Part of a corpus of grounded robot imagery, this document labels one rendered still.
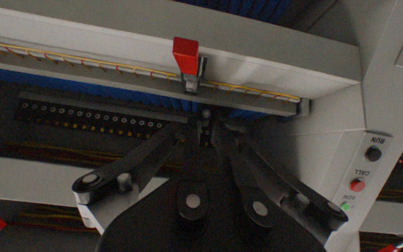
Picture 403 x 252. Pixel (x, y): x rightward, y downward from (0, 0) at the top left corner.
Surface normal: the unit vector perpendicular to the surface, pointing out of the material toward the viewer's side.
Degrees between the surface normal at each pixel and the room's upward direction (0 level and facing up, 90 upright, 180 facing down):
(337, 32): 90
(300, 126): 90
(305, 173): 90
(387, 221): 111
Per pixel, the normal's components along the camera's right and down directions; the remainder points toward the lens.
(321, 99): -0.98, -0.15
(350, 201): 0.04, 0.22
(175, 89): 0.10, -0.15
